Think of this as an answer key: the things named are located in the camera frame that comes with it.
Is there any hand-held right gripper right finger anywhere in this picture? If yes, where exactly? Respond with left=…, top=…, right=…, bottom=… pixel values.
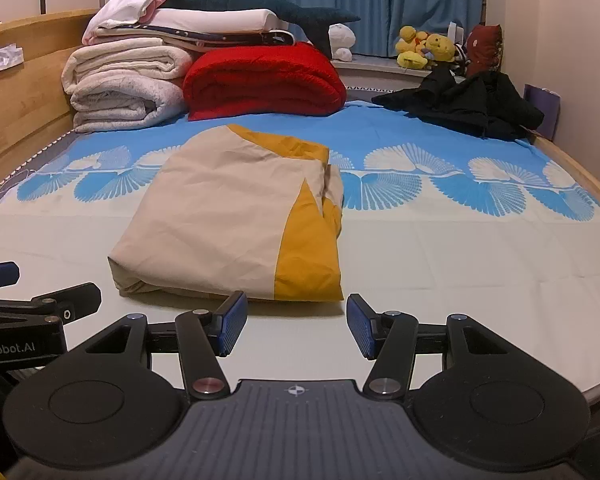
left=346, top=294, right=523, bottom=401

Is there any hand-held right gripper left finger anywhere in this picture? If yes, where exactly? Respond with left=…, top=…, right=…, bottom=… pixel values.
left=72, top=291, right=249, bottom=402

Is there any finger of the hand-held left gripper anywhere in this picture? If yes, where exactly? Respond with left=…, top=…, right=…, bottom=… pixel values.
left=0, top=282, right=102, bottom=322
left=0, top=261, right=20, bottom=291

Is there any beige and mustard hooded jacket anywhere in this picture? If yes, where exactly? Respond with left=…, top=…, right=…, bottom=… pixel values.
left=107, top=124, right=345, bottom=302

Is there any black clothes pile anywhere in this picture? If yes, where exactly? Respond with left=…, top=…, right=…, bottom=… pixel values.
left=371, top=67, right=546, bottom=142

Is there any grey-white folded quilt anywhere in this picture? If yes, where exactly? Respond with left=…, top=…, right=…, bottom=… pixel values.
left=70, top=69, right=188, bottom=134

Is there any white tissue pack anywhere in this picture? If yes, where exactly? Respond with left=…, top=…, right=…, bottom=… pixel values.
left=0, top=45, right=27, bottom=72

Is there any red folded blanket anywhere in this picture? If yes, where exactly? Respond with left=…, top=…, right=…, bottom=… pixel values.
left=182, top=42, right=348, bottom=122

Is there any white folded quilt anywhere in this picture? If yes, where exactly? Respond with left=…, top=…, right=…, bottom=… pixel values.
left=61, top=38, right=196, bottom=95

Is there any grey window sill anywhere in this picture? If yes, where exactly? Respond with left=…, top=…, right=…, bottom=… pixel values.
left=330, top=56, right=468, bottom=93

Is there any yellow plush toy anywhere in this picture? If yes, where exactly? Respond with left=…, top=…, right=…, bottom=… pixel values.
left=422, top=34, right=458, bottom=65
left=396, top=25, right=431, bottom=70

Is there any dark patterned folded mat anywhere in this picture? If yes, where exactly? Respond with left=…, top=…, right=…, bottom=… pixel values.
left=95, top=22, right=297, bottom=53

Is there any purple paper bag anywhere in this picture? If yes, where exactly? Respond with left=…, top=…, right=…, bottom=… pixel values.
left=523, top=83, right=562, bottom=141

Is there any striped plush toy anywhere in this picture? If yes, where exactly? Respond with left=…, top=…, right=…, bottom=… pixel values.
left=452, top=42, right=470, bottom=78

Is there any white plush toy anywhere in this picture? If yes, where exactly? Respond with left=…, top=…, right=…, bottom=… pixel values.
left=328, top=23, right=357, bottom=61

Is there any white and pink cloth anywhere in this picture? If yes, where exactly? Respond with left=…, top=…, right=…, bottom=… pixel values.
left=82, top=0, right=170, bottom=45

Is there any white pillow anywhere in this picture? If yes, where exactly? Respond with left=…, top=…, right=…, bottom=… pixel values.
left=96, top=8, right=291, bottom=36

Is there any dark red plush pillow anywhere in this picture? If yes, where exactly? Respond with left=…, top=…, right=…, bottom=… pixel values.
left=464, top=24, right=505, bottom=78

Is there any dark blue shark plush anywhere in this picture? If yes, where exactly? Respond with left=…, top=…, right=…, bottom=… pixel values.
left=162, top=0, right=362, bottom=58

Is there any wooden bed frame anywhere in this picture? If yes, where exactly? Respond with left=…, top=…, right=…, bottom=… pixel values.
left=0, top=8, right=600, bottom=403

